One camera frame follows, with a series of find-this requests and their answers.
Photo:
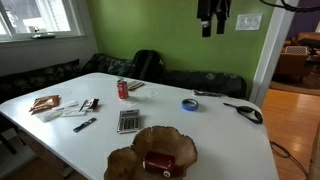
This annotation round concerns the white wrapped packet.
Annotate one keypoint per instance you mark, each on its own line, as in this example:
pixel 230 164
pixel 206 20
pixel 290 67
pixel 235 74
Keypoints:
pixel 49 116

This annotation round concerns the white framed window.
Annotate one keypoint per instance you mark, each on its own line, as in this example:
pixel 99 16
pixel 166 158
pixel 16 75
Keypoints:
pixel 60 16

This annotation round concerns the dark floral cushion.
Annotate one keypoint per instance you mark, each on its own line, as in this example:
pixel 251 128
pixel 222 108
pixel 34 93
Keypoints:
pixel 108 65

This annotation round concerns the striped wallet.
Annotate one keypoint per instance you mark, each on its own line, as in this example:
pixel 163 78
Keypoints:
pixel 135 85

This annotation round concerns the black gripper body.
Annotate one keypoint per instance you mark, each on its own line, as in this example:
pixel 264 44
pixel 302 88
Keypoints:
pixel 213 6

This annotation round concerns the black backpack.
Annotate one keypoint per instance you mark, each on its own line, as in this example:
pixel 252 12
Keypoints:
pixel 147 65

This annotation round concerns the wooden burl tray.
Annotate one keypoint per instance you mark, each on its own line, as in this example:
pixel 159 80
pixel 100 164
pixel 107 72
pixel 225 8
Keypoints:
pixel 166 136

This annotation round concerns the red toy wagon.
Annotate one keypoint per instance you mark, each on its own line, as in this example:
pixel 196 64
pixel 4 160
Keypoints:
pixel 159 162

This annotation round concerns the brown armchair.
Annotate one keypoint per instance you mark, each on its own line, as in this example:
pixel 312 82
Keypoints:
pixel 291 65

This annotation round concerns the black sunglasses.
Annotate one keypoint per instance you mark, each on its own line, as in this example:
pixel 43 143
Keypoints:
pixel 246 109

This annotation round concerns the white light switch plate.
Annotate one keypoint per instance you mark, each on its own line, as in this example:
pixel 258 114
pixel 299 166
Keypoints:
pixel 248 22

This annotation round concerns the blue masking tape roll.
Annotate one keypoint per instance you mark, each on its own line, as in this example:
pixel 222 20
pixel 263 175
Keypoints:
pixel 186 106

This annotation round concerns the red soda can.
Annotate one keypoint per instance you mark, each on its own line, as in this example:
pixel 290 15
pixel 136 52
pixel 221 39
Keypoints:
pixel 122 90

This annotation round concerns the dark patterned bench cushion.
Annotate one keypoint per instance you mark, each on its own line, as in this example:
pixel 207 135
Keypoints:
pixel 206 81

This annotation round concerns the long dark bench cushion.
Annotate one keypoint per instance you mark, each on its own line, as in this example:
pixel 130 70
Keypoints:
pixel 33 79

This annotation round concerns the grey desk calculator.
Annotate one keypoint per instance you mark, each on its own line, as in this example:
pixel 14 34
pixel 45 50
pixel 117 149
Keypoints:
pixel 129 121

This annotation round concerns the flat white packet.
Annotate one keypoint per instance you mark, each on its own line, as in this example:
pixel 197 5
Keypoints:
pixel 73 113
pixel 66 104

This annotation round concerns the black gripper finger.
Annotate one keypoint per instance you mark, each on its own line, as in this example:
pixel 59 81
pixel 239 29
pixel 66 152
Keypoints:
pixel 221 24
pixel 206 28

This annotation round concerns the orange snack packet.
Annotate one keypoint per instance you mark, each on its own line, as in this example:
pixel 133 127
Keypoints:
pixel 45 103

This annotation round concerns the small device on sill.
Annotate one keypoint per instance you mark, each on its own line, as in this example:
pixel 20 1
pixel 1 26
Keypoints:
pixel 42 34

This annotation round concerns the clear plastic bag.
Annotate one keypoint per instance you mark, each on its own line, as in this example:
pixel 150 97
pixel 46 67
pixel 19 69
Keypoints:
pixel 146 93

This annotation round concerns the dark flat tool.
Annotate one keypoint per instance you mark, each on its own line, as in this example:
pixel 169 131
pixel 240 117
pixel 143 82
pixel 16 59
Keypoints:
pixel 206 93

